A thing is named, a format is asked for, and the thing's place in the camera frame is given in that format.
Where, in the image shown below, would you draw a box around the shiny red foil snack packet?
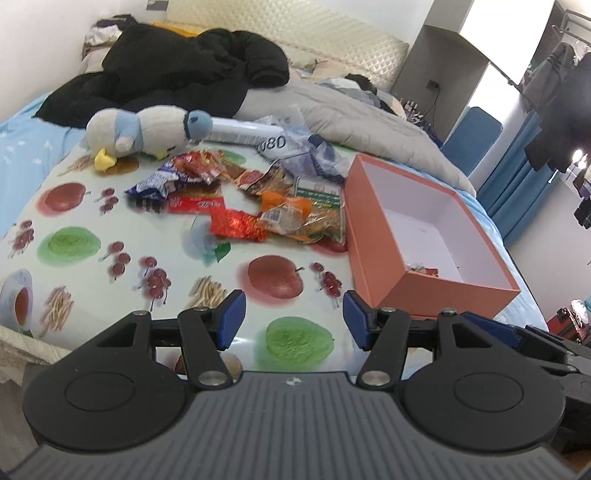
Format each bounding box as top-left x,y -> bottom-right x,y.
209,208 -> 269,243

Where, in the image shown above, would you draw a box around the flat red snack packet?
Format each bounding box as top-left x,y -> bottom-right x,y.
167,194 -> 227,215

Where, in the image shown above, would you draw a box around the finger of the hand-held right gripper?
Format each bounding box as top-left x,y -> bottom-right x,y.
459,311 -> 525,349

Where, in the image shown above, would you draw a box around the clear snack packet printed label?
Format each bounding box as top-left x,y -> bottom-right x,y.
288,176 -> 346,244

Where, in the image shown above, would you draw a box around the black puffer jacket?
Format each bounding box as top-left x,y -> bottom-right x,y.
34,23 -> 291,130

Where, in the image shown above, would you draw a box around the blue curtain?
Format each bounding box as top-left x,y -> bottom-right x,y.
478,108 -> 561,250

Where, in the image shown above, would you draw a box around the dark brown snack packet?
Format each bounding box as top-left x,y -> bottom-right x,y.
259,161 -> 296,195

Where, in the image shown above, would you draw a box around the yellow cloth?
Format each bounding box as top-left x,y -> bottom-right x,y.
150,21 -> 206,38

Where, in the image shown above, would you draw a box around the dark hanging clothes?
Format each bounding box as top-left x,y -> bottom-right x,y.
522,39 -> 591,176

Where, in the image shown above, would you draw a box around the white and blue plush bird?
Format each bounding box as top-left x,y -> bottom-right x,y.
83,105 -> 214,172

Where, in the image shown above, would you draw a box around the metal clothes rack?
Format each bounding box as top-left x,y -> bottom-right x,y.
489,0 -> 591,88

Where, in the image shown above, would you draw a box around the clear plastic piece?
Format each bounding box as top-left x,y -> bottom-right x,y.
182,216 -> 219,259

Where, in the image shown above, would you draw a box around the white spray can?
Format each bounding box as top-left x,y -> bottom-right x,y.
203,115 -> 282,146

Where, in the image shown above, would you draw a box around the blue chair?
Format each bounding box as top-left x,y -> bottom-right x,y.
441,106 -> 504,177

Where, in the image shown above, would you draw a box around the red cabinet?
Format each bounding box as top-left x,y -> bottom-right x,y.
545,298 -> 591,347

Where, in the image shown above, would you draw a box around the brown tofu snack packet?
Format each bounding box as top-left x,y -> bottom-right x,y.
222,161 -> 267,189

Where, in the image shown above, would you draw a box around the cream quilted headboard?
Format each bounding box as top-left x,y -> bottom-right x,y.
164,0 -> 411,90

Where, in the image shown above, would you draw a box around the orange snack packet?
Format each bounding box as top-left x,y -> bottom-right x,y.
259,191 -> 298,232

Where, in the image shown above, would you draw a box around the clear bubble plastic bag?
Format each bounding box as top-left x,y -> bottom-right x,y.
256,106 -> 308,134

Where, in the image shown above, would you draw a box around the orange cardboard box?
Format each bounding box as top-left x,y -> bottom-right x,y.
344,154 -> 522,319

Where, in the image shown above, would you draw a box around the blue transparent plastic bag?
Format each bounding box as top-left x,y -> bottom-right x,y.
281,134 -> 352,181

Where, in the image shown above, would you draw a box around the grey blanket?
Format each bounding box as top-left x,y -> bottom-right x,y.
235,76 -> 476,197

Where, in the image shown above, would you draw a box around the patterned clothes pile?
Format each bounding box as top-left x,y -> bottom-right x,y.
314,58 -> 409,116

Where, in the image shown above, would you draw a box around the white clothes pile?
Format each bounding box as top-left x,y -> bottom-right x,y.
82,17 -> 123,61

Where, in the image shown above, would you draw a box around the blue purple snack packet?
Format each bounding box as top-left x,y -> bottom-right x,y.
124,167 -> 181,204

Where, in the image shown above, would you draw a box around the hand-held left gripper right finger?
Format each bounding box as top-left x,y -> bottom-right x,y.
342,290 -> 499,389

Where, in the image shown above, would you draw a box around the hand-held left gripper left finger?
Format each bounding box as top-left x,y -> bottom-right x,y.
95,290 -> 247,391

